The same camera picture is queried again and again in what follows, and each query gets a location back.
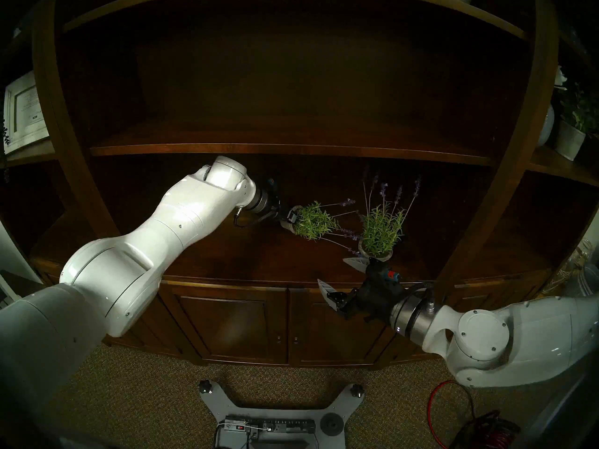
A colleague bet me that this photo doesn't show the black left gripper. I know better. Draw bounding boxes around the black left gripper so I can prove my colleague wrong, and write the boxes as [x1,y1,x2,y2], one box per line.
[263,178,301,225]

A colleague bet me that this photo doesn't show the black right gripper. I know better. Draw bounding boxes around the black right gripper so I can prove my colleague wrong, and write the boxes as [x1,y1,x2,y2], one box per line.
[317,255,413,323]

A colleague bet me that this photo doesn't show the fake lavender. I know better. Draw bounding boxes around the fake lavender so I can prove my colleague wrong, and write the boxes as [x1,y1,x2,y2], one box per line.
[280,198,365,257]
[358,171,422,261]

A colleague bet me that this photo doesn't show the green plant in white pot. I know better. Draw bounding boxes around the green plant in white pot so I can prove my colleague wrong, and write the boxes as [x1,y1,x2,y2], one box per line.
[555,81,599,162]

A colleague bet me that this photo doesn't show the dark wooden bookcase cabinet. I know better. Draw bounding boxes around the dark wooden bookcase cabinet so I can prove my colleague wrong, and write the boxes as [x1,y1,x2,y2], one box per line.
[0,0,599,371]

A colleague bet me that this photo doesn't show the small white ceramic vase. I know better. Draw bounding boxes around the small white ceramic vase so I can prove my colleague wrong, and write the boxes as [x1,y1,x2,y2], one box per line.
[536,104,556,147]

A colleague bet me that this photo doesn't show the white framed certificate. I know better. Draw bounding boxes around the white framed certificate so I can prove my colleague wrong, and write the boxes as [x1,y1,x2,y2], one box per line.
[4,71,50,155]

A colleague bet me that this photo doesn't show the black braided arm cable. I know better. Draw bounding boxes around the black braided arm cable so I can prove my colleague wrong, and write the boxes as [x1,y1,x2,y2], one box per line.
[234,209,277,228]
[411,282,438,309]

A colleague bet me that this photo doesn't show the power strip with red switch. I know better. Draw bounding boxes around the power strip with red switch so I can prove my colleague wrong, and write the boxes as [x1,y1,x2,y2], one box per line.
[224,418,316,435]

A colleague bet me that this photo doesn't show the red extension cable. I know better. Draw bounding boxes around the red extension cable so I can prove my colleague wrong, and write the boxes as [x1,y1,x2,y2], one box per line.
[428,380,475,449]

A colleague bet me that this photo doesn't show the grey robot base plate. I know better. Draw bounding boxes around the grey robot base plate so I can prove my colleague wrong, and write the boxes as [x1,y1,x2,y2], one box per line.
[199,380,365,449]

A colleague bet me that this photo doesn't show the black cable reel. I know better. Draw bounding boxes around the black cable reel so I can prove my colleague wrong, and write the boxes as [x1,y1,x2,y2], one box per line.
[449,410,522,449]

